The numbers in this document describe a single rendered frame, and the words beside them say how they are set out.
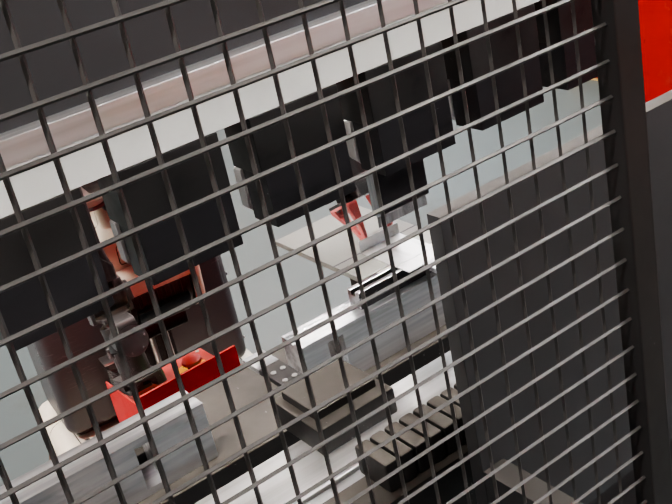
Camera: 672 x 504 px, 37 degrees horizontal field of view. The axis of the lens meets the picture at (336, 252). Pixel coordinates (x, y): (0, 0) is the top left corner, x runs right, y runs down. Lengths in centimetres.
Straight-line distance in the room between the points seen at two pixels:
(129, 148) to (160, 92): 23
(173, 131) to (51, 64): 31
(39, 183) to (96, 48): 25
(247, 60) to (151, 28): 11
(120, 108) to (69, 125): 6
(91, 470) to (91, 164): 42
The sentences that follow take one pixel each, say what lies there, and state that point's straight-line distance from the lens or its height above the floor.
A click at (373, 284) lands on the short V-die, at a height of 100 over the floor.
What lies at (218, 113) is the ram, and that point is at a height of 136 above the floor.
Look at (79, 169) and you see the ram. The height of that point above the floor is 136.
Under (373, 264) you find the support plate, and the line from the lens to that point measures 167.
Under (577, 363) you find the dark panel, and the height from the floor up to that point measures 109.
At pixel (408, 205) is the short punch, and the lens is 163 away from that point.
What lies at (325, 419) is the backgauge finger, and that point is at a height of 102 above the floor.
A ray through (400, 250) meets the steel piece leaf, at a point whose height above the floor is 100.
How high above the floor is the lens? 173
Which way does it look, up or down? 25 degrees down
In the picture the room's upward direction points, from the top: 12 degrees counter-clockwise
